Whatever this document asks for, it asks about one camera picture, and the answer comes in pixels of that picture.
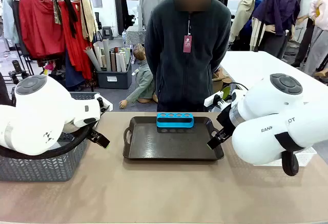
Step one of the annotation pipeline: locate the dark brown serving tray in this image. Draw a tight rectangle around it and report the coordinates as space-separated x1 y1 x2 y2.
122 116 225 161

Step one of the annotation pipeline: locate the masked person in black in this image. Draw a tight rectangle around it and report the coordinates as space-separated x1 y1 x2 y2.
292 0 324 68

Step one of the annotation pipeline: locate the red hanging dress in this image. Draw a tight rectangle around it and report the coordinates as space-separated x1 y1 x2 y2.
58 0 93 81

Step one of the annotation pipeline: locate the figure in pink top grey skirt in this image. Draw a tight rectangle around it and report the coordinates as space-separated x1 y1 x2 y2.
302 0 328 76

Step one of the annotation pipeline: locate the mannequin in beige coat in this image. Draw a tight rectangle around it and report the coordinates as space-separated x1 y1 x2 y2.
229 0 265 52

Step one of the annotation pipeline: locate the large grey plastic basket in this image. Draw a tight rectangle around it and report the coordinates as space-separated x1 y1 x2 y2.
0 129 89 182

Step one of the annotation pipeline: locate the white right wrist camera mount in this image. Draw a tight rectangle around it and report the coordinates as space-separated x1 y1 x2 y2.
203 88 244 112

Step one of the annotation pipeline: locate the mannequin in grey hoodie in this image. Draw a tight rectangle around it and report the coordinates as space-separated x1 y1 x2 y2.
138 0 168 30

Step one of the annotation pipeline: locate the white table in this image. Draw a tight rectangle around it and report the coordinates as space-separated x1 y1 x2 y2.
219 51 328 103

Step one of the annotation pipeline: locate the pale green paper roll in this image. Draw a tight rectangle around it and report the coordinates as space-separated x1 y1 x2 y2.
119 47 132 65

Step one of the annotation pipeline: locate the red hanging jacket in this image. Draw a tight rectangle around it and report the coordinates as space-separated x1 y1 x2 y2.
18 0 66 59

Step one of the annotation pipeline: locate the pale grey hanging garment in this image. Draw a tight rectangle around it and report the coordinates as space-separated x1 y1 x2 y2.
1 0 21 46

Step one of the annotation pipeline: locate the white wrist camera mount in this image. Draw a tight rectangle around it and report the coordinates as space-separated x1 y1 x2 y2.
203 88 244 112
93 92 114 112

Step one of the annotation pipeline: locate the black step stool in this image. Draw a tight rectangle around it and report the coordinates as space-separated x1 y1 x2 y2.
102 26 114 40

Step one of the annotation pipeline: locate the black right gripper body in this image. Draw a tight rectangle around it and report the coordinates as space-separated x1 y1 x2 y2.
216 104 235 133

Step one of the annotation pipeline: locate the patterned cloth covered table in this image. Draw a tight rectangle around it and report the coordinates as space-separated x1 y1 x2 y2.
124 26 147 47

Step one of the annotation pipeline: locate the tall grey paper roll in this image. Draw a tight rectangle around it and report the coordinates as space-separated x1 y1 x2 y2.
102 38 112 72

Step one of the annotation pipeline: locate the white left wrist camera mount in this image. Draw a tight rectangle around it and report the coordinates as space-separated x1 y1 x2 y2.
93 92 114 112

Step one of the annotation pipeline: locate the beige paper roll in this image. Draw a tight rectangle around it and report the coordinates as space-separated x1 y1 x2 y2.
84 45 103 72

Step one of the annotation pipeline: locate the grey basket with label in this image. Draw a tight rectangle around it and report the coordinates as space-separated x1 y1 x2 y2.
68 92 100 101

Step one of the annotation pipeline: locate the blue test tube rack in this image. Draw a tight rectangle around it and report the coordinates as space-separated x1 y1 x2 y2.
156 112 195 129

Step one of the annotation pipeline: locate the cardboard box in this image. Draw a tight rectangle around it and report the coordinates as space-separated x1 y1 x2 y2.
212 67 233 94

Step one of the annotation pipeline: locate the green plastic item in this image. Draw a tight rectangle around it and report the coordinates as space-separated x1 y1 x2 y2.
222 85 232 100

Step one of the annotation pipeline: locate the beige hanging garment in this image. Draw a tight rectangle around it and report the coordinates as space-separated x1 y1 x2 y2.
80 0 99 43

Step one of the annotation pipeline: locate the dark grey storage bin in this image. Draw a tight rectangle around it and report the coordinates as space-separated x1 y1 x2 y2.
95 59 133 90

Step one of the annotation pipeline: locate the white paper roll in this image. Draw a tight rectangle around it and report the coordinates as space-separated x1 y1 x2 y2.
115 51 127 73

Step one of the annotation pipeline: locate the person in dark fleece jacket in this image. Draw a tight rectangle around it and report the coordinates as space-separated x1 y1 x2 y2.
144 0 233 113

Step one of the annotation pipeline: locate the grey-clothed mannequin torso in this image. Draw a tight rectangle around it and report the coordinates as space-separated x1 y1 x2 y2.
118 44 159 110

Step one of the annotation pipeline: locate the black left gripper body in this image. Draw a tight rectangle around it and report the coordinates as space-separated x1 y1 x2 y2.
86 128 101 141

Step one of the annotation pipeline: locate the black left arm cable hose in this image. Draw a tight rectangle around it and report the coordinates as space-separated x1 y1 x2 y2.
0 124 93 160

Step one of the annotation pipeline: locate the maroon hanging tag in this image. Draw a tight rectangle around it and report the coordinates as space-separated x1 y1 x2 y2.
182 35 193 54

